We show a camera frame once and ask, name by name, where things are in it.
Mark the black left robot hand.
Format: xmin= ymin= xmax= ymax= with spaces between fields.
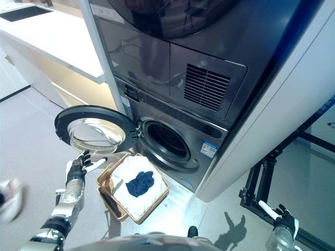
xmin=65 ymin=151 xmax=108 ymax=184

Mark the dark blue garment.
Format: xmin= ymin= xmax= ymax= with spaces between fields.
xmin=126 ymin=170 xmax=155 ymax=198

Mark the woven wicker laundry basket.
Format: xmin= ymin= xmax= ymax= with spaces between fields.
xmin=96 ymin=153 xmax=170 ymax=225

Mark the white cloth in basket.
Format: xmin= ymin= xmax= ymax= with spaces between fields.
xmin=111 ymin=156 xmax=170 ymax=216

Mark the round washing machine door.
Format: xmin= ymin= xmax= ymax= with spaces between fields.
xmin=54 ymin=105 xmax=139 ymax=154

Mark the grey front-load washing machine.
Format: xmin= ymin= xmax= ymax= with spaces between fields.
xmin=114 ymin=75 xmax=231 ymax=193

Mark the blurred white pink object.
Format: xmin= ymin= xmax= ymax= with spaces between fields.
xmin=0 ymin=178 xmax=26 ymax=223

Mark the grey robot torso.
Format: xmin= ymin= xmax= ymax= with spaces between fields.
xmin=65 ymin=231 xmax=218 ymax=251

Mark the white counter cabinet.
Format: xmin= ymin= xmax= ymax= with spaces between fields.
xmin=0 ymin=2 xmax=117 ymax=110

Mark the blue energy label sticker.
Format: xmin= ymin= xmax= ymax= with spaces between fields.
xmin=201 ymin=141 xmax=219 ymax=158

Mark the grey stacked dryer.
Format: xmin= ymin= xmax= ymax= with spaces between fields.
xmin=87 ymin=0 xmax=325 ymax=129

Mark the dark recessed sink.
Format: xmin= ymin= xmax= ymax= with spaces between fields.
xmin=0 ymin=5 xmax=55 ymax=22

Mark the white cabinet surround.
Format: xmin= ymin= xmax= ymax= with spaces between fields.
xmin=78 ymin=0 xmax=335 ymax=203

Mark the black metal frame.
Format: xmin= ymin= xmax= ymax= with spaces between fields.
xmin=238 ymin=132 xmax=335 ymax=244

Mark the blue wall sign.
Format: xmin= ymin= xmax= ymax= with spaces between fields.
xmin=315 ymin=95 xmax=335 ymax=113

